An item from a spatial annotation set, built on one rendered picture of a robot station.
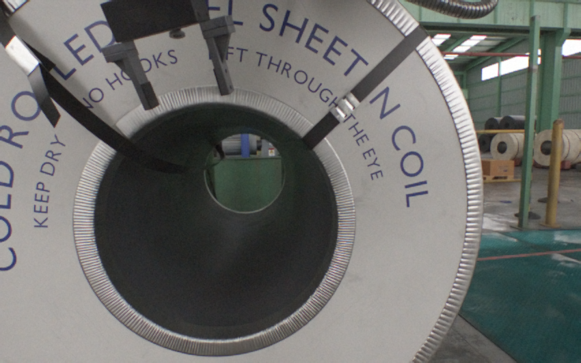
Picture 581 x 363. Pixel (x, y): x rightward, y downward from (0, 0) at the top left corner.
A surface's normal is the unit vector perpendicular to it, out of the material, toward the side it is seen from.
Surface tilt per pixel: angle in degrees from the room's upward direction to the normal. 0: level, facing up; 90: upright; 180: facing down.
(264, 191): 90
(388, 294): 90
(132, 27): 114
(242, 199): 90
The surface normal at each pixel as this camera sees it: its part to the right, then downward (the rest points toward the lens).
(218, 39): -0.12, 0.51
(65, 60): 0.11, 0.11
